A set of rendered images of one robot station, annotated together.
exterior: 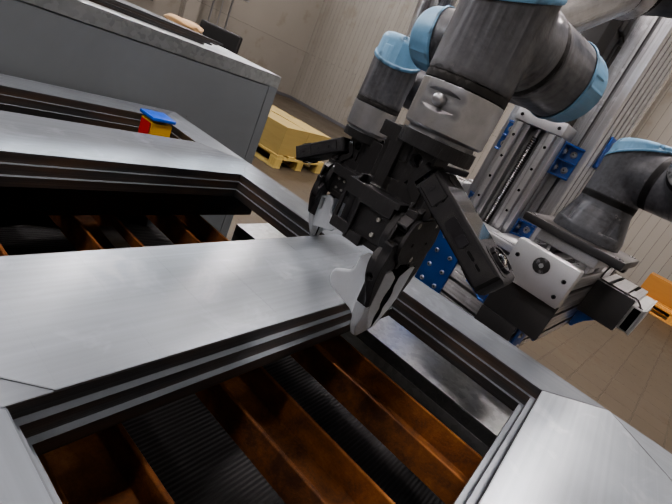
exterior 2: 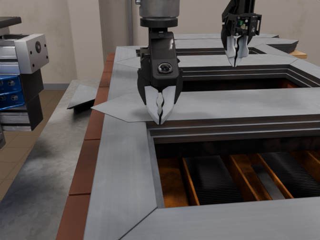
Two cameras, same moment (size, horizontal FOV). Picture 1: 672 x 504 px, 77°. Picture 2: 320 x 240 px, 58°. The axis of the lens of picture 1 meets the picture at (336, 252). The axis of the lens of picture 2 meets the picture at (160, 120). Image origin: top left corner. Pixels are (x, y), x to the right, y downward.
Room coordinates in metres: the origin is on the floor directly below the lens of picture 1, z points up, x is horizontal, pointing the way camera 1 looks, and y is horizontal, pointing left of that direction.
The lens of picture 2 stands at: (1.07, 0.50, 1.12)
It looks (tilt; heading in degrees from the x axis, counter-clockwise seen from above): 25 degrees down; 234
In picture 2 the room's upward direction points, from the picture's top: straight up
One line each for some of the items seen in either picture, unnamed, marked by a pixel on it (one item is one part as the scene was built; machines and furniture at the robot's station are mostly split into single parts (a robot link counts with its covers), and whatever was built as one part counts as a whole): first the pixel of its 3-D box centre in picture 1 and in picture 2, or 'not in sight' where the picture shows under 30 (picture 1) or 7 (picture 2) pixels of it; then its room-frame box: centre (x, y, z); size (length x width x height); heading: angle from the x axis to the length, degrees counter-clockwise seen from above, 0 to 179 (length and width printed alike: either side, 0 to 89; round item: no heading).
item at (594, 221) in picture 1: (597, 217); not in sight; (1.02, -0.51, 1.09); 0.15 x 0.15 x 0.10
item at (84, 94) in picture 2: not in sight; (90, 94); (0.63, -0.63, 0.70); 0.39 x 0.12 x 0.04; 60
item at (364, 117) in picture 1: (371, 121); (157, 6); (0.74, 0.04, 1.09); 0.08 x 0.08 x 0.05
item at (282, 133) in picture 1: (269, 131); not in sight; (5.17, 1.35, 0.23); 1.37 x 0.94 x 0.45; 54
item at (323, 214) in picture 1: (324, 220); (165, 100); (0.73, 0.04, 0.90); 0.06 x 0.03 x 0.09; 60
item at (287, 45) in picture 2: not in sight; (225, 43); (-0.24, -0.66, 0.82); 0.80 x 0.40 x 0.06; 150
